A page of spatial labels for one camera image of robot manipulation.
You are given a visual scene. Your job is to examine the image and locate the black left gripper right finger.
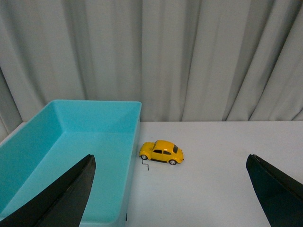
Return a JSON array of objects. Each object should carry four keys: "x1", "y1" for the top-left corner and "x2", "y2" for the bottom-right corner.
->
[{"x1": 246, "y1": 155, "x2": 303, "y2": 227}]

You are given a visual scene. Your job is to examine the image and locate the turquoise plastic storage box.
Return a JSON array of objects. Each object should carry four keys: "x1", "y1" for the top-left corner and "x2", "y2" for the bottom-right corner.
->
[{"x1": 0, "y1": 100, "x2": 142, "y2": 227}]

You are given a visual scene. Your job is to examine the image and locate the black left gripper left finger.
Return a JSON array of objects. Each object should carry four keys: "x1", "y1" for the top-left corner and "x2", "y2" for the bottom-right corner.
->
[{"x1": 0, "y1": 154, "x2": 96, "y2": 227}]

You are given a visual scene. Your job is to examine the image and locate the grey pleated curtain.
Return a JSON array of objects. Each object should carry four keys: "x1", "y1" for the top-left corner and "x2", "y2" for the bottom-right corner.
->
[{"x1": 0, "y1": 0, "x2": 303, "y2": 139}]

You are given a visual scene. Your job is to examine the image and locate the yellow beetle toy car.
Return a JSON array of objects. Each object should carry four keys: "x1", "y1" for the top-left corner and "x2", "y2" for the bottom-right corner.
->
[{"x1": 139, "y1": 140, "x2": 184, "y2": 166}]

